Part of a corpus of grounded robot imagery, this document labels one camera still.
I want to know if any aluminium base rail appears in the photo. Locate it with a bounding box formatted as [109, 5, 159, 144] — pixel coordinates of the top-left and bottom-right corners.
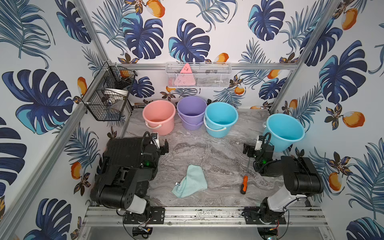
[83, 207, 328, 228]

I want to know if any black wire basket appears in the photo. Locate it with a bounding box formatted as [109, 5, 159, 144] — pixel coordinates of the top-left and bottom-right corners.
[82, 62, 138, 122]

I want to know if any teal bucket with white handle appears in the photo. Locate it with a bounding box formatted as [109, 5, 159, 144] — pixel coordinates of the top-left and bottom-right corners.
[204, 102, 239, 138]

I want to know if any pink triangular sponge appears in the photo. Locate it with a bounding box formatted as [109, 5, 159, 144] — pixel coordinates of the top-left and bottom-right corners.
[173, 63, 197, 87]

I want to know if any pink plastic bucket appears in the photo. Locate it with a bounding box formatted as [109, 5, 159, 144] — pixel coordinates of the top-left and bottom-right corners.
[143, 100, 176, 136]

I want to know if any teal bucket on wall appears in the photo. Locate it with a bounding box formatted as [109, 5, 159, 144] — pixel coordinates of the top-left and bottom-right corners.
[263, 114, 305, 153]

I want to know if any orange handled screwdriver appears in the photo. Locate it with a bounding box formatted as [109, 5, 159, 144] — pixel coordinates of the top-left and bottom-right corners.
[240, 158, 251, 195]

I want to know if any mint green microfiber cloth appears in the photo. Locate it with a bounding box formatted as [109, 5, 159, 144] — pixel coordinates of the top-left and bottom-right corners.
[172, 165, 208, 198]

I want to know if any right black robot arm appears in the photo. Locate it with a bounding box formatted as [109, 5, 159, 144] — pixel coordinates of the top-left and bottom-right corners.
[242, 144, 324, 225]

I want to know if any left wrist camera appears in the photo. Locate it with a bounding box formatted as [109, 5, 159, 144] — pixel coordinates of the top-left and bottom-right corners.
[151, 133, 160, 149]

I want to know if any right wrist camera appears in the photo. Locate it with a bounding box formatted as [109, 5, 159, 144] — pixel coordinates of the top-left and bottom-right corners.
[255, 136, 268, 151]

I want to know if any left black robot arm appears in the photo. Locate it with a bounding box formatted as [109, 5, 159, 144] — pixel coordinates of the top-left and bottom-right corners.
[90, 137, 169, 215]

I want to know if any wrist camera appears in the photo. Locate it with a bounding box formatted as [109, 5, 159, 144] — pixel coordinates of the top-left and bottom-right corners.
[151, 133, 160, 149]
[255, 136, 268, 151]

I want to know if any purple plastic bucket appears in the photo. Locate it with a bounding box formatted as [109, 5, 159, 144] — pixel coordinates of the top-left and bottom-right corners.
[177, 96, 207, 131]

